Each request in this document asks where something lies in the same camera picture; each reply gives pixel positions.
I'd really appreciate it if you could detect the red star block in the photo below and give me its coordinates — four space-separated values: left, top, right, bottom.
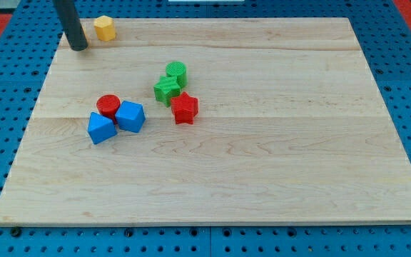
171 91 199 124

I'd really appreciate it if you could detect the green star block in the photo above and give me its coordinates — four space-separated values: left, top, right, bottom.
153 76 181 107

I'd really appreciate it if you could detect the blue triangle block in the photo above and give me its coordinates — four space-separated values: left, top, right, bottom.
87 112 117 144

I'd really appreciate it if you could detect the green cylinder block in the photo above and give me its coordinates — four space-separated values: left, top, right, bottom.
166 61 188 89

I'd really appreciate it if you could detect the blue cube block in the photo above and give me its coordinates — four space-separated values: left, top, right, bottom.
116 101 146 133

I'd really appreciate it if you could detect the wooden board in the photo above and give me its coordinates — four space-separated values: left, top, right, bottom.
0 18 411 227

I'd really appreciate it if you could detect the red cylinder block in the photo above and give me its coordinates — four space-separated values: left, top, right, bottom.
96 94 121 124

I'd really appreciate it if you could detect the yellow hexagon block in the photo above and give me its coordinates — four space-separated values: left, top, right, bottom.
93 16 116 41

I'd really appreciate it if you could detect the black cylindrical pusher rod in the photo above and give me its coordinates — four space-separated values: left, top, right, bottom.
52 0 88 51

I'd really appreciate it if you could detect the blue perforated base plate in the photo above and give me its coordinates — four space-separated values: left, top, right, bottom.
0 0 411 256

